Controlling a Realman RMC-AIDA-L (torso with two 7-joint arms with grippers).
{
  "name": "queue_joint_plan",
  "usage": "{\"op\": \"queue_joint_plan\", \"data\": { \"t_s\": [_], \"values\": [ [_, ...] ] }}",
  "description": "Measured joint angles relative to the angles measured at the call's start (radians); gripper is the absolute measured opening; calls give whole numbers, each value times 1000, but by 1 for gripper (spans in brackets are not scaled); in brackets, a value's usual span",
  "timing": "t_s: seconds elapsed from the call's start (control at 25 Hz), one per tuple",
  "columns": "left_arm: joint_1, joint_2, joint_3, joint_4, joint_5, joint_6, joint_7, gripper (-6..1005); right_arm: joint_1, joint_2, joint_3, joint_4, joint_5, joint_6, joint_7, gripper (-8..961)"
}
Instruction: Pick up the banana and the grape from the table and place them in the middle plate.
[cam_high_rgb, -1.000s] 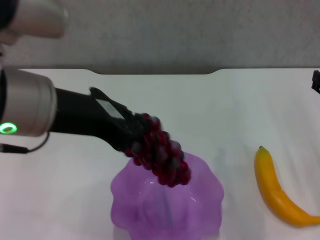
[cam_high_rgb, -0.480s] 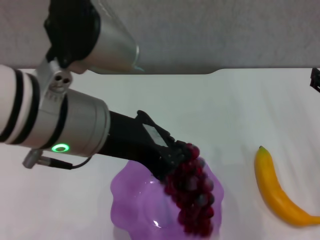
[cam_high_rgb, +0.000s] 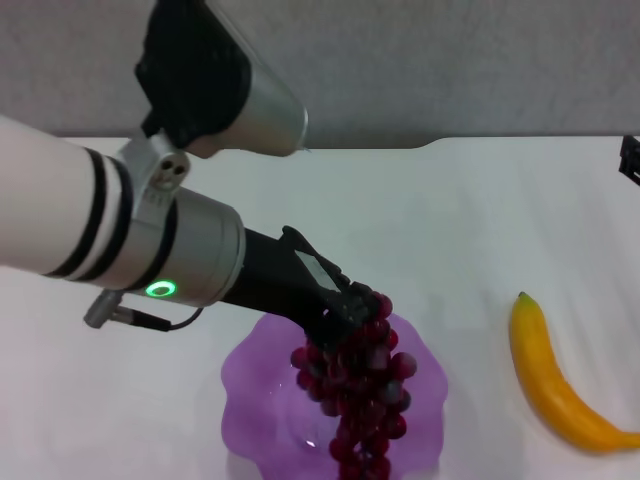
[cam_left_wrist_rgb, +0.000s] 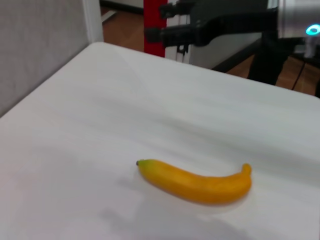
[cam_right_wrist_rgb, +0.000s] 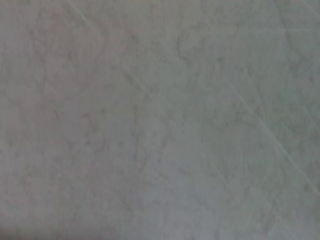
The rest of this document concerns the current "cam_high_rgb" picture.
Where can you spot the yellow banana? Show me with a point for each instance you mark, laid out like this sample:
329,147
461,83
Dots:
550,385

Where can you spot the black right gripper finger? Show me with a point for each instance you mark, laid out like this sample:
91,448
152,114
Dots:
631,160

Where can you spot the purple wavy plastic plate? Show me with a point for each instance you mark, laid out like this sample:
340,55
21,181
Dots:
260,400

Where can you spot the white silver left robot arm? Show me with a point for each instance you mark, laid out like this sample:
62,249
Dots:
165,240

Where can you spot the red purple grape bunch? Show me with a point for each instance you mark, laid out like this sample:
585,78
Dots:
360,390

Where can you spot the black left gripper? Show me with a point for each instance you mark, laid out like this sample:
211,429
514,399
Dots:
285,285

